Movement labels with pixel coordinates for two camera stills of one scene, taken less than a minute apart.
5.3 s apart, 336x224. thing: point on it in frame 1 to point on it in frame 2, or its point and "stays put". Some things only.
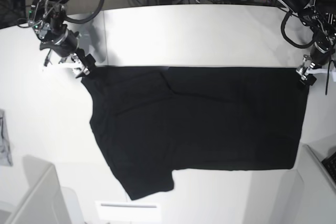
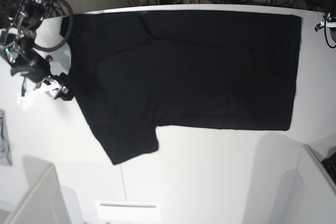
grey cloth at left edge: (6, 159) stays put
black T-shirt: (150, 121) to (135, 72)
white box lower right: (307, 195) stays put
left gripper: (65, 44) to (37, 68)
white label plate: (128, 211) stays put
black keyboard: (329, 163) stays put
